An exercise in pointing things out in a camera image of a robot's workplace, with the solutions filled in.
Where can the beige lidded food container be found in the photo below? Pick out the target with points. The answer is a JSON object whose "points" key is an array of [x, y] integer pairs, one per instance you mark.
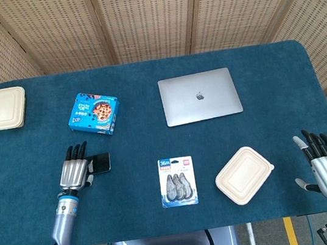
{"points": [[6, 109], [243, 175]]}

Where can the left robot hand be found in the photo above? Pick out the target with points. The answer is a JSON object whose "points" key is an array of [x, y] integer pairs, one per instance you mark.
{"points": [[73, 170]]}

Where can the blue cookie box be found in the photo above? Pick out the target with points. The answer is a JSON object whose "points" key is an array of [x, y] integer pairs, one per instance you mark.
{"points": [[94, 113]]}

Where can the blue table mat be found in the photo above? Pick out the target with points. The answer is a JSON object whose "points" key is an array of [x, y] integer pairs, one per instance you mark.
{"points": [[165, 134]]}

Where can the silver laptop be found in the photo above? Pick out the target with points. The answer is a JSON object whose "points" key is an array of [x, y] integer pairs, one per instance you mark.
{"points": [[199, 96]]}

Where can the correction tape blister pack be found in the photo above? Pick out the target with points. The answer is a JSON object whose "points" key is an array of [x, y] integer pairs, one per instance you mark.
{"points": [[178, 182]]}

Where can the bamboo folding screen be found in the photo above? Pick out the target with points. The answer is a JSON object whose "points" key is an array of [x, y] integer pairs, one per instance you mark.
{"points": [[147, 17]]}

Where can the black smartphone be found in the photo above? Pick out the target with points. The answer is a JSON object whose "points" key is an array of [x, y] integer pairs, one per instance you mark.
{"points": [[101, 163]]}

